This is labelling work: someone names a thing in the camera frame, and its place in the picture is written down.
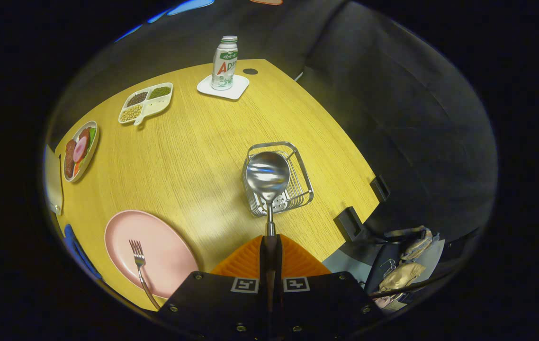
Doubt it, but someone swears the white drink bottle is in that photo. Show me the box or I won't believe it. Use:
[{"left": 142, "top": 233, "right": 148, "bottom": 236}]
[{"left": 211, "top": 36, "right": 239, "bottom": 91}]

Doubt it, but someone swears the fork with wooden handle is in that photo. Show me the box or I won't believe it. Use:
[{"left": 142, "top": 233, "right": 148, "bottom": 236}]
[{"left": 129, "top": 239, "right": 162, "bottom": 311}]

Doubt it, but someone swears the white toaster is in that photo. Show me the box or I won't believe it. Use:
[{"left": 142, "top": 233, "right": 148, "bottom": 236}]
[{"left": 45, "top": 144, "right": 64, "bottom": 216}]

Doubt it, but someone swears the tan bag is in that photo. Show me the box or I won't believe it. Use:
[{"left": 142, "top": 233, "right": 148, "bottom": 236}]
[
  {"left": 378, "top": 263, "right": 426, "bottom": 292},
  {"left": 401, "top": 227, "right": 433, "bottom": 260}
]

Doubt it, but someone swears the silver wire basket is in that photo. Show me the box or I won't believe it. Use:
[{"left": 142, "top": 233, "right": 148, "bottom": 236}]
[{"left": 242, "top": 141, "right": 314, "bottom": 217}]

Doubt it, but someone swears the black chair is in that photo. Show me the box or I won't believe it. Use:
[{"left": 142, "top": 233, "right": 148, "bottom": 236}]
[{"left": 364, "top": 227, "right": 445, "bottom": 311}]

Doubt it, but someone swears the white square coaster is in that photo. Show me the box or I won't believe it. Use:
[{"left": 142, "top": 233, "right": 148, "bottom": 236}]
[{"left": 197, "top": 74, "right": 250, "bottom": 100}]

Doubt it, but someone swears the spoon with wooden handle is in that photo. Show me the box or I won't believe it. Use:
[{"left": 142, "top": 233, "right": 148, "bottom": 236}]
[{"left": 246, "top": 152, "right": 291, "bottom": 289}]

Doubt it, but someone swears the pink plate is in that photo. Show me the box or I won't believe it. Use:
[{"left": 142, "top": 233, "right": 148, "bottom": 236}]
[{"left": 104, "top": 210, "right": 199, "bottom": 299}]

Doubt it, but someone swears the white plate of food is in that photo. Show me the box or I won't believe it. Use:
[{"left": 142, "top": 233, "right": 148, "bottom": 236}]
[{"left": 63, "top": 120, "right": 99, "bottom": 183}]

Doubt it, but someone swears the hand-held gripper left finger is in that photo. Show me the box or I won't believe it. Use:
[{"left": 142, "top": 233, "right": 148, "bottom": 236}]
[{"left": 156, "top": 234, "right": 270, "bottom": 341}]

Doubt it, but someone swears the large brown meat piece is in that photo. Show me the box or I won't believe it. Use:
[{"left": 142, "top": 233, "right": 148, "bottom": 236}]
[{"left": 64, "top": 139, "right": 77, "bottom": 179}]

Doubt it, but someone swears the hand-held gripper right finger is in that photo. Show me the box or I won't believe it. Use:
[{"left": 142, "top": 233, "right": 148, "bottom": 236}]
[{"left": 277, "top": 234, "right": 386, "bottom": 341}]

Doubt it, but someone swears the white divided dish of beans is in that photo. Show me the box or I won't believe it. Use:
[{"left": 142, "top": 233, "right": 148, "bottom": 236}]
[{"left": 118, "top": 82, "right": 174, "bottom": 126}]

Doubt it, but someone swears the blue cloth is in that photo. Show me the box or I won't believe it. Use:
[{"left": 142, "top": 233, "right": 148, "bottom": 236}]
[{"left": 63, "top": 224, "right": 102, "bottom": 280}]

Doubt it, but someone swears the pink ham slice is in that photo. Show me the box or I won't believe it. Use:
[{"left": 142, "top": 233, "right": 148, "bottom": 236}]
[{"left": 72, "top": 136, "right": 89, "bottom": 163}]

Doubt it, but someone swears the black table clamp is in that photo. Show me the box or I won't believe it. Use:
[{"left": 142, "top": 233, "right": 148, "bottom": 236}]
[
  {"left": 334, "top": 206, "right": 367, "bottom": 242},
  {"left": 370, "top": 175, "right": 391, "bottom": 203}
]

